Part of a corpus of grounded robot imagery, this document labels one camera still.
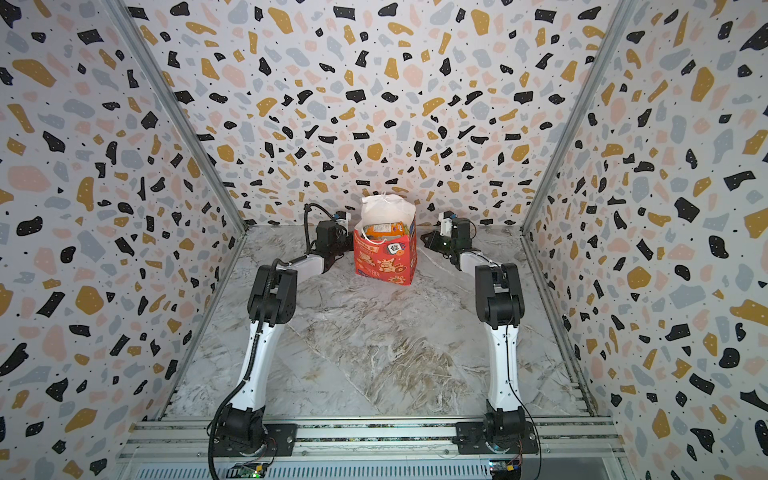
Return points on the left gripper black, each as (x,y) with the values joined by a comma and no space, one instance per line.
(350,240)

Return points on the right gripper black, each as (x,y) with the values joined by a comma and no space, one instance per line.
(435,239)

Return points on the red paper gift bag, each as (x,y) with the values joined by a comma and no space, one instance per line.
(392,261)

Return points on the orange fruit candy packet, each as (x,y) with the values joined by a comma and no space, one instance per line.
(385,231)

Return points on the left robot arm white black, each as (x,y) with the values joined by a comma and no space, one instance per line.
(238,423)

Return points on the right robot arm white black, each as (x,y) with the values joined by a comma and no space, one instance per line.
(500,307)

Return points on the left green circuit board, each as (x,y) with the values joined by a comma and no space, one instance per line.
(249,470)

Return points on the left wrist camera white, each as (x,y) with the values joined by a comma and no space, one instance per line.
(341,218)

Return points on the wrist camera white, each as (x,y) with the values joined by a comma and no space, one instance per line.
(341,218)
(446,223)

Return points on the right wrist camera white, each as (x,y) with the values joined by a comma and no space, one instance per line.
(446,223)

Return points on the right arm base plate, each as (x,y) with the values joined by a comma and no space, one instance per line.
(473,438)

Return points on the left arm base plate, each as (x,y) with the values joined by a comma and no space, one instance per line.
(269,440)

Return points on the right circuit board with wires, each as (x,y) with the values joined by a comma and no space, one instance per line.
(506,469)

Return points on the aluminium mounting rail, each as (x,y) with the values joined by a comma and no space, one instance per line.
(378,448)

